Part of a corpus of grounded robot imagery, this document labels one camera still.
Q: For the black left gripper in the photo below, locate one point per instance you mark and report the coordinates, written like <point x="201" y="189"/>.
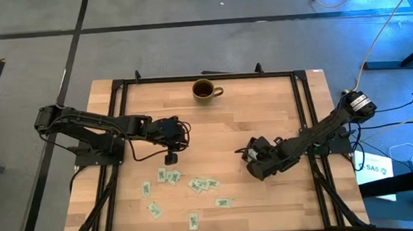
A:
<point x="167" y="132"/>

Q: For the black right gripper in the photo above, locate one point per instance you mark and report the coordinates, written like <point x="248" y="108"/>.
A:
<point x="271" y="158"/>

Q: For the green Stevia sweetener packet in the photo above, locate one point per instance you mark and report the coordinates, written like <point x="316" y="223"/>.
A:
<point x="253" y="154"/>
<point x="175" y="177"/>
<point x="146" y="189"/>
<point x="161" y="174"/>
<point x="193" y="221"/>
<point x="203" y="183"/>
<point x="214" y="183"/>
<point x="223" y="202"/>
<point x="154" y="210"/>
<point x="168" y="175"/>
<point x="194" y="186"/>

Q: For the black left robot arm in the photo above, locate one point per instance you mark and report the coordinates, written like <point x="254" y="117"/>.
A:
<point x="94" y="123"/>

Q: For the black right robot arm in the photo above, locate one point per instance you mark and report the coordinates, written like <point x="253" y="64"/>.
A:
<point x="320" y="133"/>

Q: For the olive green ceramic mug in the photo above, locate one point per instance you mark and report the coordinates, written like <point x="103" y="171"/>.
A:
<point x="204" y="99"/>

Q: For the white SAS printed sign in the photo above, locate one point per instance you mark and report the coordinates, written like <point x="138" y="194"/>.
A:
<point x="363" y="175"/>

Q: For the black desk edge bar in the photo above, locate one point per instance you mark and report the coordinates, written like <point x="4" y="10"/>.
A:
<point x="397" y="186"/>

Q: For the blue metal stand frame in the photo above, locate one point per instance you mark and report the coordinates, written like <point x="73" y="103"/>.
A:
<point x="381" y="65"/>

